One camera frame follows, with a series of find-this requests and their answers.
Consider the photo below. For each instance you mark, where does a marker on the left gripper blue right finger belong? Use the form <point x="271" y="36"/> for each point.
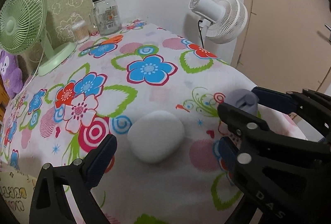
<point x="228" y="152"/>

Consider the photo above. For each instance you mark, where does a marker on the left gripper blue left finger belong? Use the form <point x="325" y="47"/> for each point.
<point x="97" y="161"/>

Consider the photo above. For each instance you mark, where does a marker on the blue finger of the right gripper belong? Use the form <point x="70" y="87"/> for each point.
<point x="278" y="101"/>

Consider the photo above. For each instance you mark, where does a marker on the white oval earbuds case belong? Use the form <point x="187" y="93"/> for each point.
<point x="154" y="137"/>

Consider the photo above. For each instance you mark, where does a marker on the beige door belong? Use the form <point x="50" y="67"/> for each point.
<point x="285" y="45"/>

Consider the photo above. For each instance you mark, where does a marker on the floral tablecloth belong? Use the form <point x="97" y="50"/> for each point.
<point x="103" y="90"/>

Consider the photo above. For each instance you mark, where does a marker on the yellow fabric storage box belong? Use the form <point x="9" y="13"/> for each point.
<point x="17" y="191"/>

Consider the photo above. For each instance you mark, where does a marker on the white standing fan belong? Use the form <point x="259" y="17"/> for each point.
<point x="221" y="21"/>

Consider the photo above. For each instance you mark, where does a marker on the wooden bed headboard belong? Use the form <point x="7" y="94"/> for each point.
<point x="4" y="99"/>

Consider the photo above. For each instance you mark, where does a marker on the orange scissors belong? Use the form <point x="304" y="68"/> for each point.
<point x="112" y="40"/>

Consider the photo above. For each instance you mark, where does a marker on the purple plush bunny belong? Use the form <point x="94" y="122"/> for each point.
<point x="11" y="74"/>

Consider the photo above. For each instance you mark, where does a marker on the cotton swab container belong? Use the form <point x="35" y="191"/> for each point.
<point x="80" y="32"/>

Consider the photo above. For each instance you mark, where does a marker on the glass jar green lid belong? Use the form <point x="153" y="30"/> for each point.
<point x="105" y="16"/>

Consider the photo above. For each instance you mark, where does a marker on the patterned green board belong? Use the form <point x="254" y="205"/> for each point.
<point x="62" y="14"/>

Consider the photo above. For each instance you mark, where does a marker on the green desk fan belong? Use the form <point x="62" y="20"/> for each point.
<point x="23" y="23"/>

